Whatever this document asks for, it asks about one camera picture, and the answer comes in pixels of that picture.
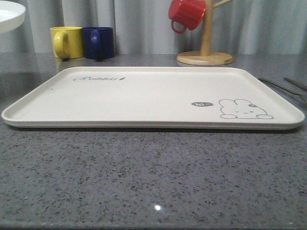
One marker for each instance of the silver metal chopsticks pair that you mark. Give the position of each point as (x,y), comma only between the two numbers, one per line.
(296,83)

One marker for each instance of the white round plate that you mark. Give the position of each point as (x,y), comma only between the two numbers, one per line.
(11,15)

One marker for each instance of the red mug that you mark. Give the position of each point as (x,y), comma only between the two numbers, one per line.
(186,14)

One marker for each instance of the silver metal fork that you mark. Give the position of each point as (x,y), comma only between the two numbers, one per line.
(301,96)

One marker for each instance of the wooden mug tree stand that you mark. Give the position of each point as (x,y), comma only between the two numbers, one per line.
(206,57)

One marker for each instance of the yellow mug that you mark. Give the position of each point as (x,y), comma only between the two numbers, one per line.
(67,42)

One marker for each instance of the beige rabbit print tray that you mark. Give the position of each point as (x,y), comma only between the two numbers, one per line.
(154,97)

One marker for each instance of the dark blue mug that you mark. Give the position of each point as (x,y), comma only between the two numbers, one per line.
(98,42)

